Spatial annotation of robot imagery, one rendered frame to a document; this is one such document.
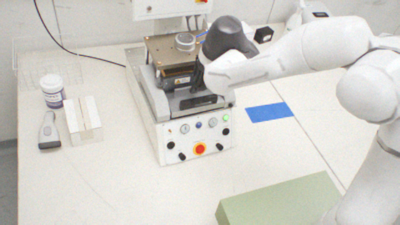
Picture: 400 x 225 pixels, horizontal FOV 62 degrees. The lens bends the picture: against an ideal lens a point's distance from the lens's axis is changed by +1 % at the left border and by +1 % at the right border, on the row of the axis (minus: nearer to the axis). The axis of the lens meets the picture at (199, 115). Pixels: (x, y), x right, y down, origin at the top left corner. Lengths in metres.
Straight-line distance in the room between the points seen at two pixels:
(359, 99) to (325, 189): 0.69
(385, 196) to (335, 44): 0.34
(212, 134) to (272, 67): 0.63
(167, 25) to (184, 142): 0.48
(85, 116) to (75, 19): 0.59
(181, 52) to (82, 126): 0.48
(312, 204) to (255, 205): 0.20
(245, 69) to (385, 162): 0.36
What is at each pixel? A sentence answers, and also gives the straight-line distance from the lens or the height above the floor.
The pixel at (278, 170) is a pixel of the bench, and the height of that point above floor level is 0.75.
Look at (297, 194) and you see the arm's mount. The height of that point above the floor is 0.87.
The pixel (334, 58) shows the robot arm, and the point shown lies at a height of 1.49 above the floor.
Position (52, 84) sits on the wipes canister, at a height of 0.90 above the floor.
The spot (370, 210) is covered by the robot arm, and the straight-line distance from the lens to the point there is 0.83.
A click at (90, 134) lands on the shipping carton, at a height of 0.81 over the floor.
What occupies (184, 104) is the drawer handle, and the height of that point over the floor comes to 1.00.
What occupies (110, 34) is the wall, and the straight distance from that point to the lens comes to 1.86.
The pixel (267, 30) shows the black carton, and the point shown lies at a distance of 1.95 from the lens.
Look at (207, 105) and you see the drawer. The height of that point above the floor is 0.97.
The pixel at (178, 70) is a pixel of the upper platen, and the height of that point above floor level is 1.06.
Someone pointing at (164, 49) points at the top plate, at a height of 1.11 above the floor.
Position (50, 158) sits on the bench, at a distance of 1.40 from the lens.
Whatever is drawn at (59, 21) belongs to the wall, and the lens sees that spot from 1.79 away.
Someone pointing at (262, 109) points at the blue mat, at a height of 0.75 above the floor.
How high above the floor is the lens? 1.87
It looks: 47 degrees down
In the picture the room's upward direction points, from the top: 11 degrees clockwise
